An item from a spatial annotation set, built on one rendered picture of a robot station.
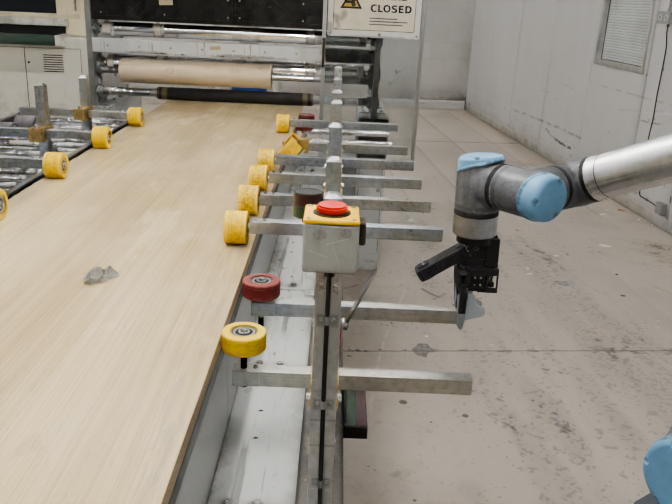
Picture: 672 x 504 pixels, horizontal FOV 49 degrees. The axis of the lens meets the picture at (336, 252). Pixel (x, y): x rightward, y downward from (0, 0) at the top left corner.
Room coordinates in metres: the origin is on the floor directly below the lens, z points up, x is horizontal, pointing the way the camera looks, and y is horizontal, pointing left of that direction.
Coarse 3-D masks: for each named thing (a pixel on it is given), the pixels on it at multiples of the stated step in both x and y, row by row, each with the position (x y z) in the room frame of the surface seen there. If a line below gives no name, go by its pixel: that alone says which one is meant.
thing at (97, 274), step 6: (90, 270) 1.42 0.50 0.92; (96, 270) 1.43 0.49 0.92; (102, 270) 1.44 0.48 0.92; (108, 270) 1.44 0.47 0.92; (114, 270) 1.46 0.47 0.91; (90, 276) 1.40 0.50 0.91; (96, 276) 1.42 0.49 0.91; (102, 276) 1.41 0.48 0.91; (108, 276) 1.43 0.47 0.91; (114, 276) 1.44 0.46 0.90; (84, 282) 1.39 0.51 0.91; (90, 282) 1.39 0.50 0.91; (96, 282) 1.40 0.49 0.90; (102, 282) 1.40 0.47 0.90
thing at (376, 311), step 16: (256, 304) 1.43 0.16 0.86; (272, 304) 1.43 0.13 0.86; (288, 304) 1.44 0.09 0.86; (304, 304) 1.44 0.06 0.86; (352, 304) 1.45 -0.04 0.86; (368, 304) 1.45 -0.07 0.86; (384, 304) 1.46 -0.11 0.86; (400, 304) 1.46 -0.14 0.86; (416, 304) 1.46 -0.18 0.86; (384, 320) 1.44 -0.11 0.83; (400, 320) 1.44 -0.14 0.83; (416, 320) 1.44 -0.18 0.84; (432, 320) 1.44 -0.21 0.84; (448, 320) 1.44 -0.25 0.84
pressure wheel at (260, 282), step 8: (248, 280) 1.44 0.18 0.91; (256, 280) 1.45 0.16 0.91; (264, 280) 1.45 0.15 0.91; (272, 280) 1.45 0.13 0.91; (248, 288) 1.42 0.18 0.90; (256, 288) 1.41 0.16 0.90; (264, 288) 1.41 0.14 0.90; (272, 288) 1.42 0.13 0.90; (248, 296) 1.42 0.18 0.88; (256, 296) 1.41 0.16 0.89; (264, 296) 1.41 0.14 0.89; (272, 296) 1.42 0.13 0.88
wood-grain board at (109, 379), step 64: (128, 128) 3.13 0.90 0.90; (192, 128) 3.20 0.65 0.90; (256, 128) 3.27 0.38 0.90; (64, 192) 2.08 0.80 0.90; (128, 192) 2.11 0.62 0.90; (192, 192) 2.14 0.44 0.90; (0, 256) 1.53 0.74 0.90; (64, 256) 1.55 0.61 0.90; (128, 256) 1.57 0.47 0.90; (192, 256) 1.59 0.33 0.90; (0, 320) 1.21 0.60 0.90; (64, 320) 1.22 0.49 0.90; (128, 320) 1.23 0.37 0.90; (192, 320) 1.25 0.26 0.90; (0, 384) 0.99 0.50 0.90; (64, 384) 0.99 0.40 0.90; (128, 384) 1.00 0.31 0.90; (192, 384) 1.01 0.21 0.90; (0, 448) 0.82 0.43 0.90; (64, 448) 0.83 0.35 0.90; (128, 448) 0.84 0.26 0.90
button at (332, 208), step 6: (318, 204) 0.90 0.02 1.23; (324, 204) 0.90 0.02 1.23; (330, 204) 0.90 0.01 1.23; (336, 204) 0.90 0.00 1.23; (342, 204) 0.90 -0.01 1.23; (318, 210) 0.89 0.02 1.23; (324, 210) 0.88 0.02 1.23; (330, 210) 0.88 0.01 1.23; (336, 210) 0.88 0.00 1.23; (342, 210) 0.89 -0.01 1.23
